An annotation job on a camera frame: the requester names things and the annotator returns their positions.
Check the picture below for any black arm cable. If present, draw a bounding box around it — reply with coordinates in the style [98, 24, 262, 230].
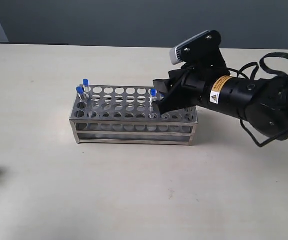
[227, 51, 288, 148]

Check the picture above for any stainless steel test tube rack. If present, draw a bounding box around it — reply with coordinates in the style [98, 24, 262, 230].
[69, 85, 199, 146]

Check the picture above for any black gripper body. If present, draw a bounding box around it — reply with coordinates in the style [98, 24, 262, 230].
[168, 66, 231, 108]

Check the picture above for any blue capped tube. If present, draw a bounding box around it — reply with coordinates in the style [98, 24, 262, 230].
[156, 93, 165, 101]
[149, 88, 157, 119]
[82, 78, 90, 99]
[76, 86, 85, 102]

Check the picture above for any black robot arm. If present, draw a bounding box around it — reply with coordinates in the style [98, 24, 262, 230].
[153, 66, 288, 141]

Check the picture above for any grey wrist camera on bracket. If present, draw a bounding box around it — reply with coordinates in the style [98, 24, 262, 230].
[169, 30, 226, 68]

